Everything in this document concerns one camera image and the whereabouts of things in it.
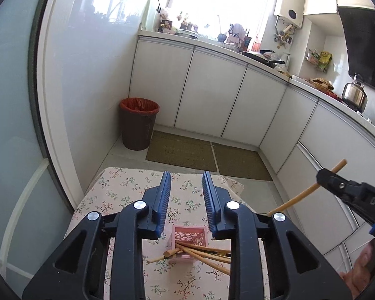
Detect white base cabinets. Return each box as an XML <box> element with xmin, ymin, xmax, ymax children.
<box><xmin>129</xmin><ymin>34</ymin><xmax>375</xmax><ymax>276</ymax></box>

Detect brown trash bin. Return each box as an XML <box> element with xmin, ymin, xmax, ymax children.
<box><xmin>119</xmin><ymin>98</ymin><xmax>160</xmax><ymax>151</ymax></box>

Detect black range hood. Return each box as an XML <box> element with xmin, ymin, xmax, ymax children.
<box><xmin>337</xmin><ymin>5</ymin><xmax>375</xmax><ymax>94</ymax></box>

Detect pink plastic basket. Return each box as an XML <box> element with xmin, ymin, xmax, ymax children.
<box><xmin>169</xmin><ymin>224</ymin><xmax>206</xmax><ymax>262</ymax></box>

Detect white cutting board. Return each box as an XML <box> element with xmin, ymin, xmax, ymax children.
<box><xmin>144</xmin><ymin>0</ymin><xmax>163</xmax><ymax>33</ymax></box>

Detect woven food basket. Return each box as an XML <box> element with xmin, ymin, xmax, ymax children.
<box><xmin>311</xmin><ymin>77</ymin><xmax>335</xmax><ymax>92</ymax></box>

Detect red bin liner bag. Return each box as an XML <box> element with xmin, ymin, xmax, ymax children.
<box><xmin>120</xmin><ymin>98</ymin><xmax>160</xmax><ymax>115</ymax></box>

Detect thin white cable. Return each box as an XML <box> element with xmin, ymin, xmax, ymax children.
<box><xmin>344</xmin><ymin>240</ymin><xmax>372</xmax><ymax>274</ymax></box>

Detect steel basin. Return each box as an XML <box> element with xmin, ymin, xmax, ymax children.
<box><xmin>175</xmin><ymin>29</ymin><xmax>201</xmax><ymax>38</ymax></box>

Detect large olive floor mat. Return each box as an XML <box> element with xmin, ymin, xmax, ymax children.
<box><xmin>145</xmin><ymin>130</ymin><xmax>218</xmax><ymax>173</ymax></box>

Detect small olive floor mat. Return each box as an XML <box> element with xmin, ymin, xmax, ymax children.
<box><xmin>211</xmin><ymin>142</ymin><xmax>273</xmax><ymax>182</ymax></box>

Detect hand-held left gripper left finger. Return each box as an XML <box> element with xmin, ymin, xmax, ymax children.
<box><xmin>22</xmin><ymin>171</ymin><xmax>172</xmax><ymax>300</ymax></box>

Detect black frying pan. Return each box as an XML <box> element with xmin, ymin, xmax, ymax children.
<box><xmin>242</xmin><ymin>49</ymin><xmax>286</xmax><ymax>69</ymax></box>

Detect white water heater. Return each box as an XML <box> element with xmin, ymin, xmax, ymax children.
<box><xmin>273</xmin><ymin>0</ymin><xmax>304</xmax><ymax>29</ymax></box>

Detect frosted glass sliding door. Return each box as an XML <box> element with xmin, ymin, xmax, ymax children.
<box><xmin>0</xmin><ymin>0</ymin><xmax>79</xmax><ymax>300</ymax></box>

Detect person's right hand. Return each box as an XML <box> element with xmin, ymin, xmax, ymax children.
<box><xmin>339</xmin><ymin>243</ymin><xmax>374</xmax><ymax>297</ymax></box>

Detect white jug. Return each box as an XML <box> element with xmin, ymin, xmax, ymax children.
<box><xmin>279</xmin><ymin>53</ymin><xmax>291</xmax><ymax>72</ymax></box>

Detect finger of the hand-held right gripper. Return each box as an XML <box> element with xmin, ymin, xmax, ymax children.
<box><xmin>316</xmin><ymin>169</ymin><xmax>365</xmax><ymax>208</ymax></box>

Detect wall rack with packets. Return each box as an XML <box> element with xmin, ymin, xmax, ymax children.
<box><xmin>305</xmin><ymin>49</ymin><xmax>333</xmax><ymax>73</ymax></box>

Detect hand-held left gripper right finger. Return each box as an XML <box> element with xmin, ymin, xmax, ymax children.
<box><xmin>202</xmin><ymin>171</ymin><xmax>354</xmax><ymax>300</ymax></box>

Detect steel kettle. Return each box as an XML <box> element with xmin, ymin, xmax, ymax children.
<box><xmin>341</xmin><ymin>73</ymin><xmax>368</xmax><ymax>113</ymax></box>

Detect floral tablecloth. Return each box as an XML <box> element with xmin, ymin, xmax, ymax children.
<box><xmin>64</xmin><ymin>167</ymin><xmax>272</xmax><ymax>300</ymax></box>

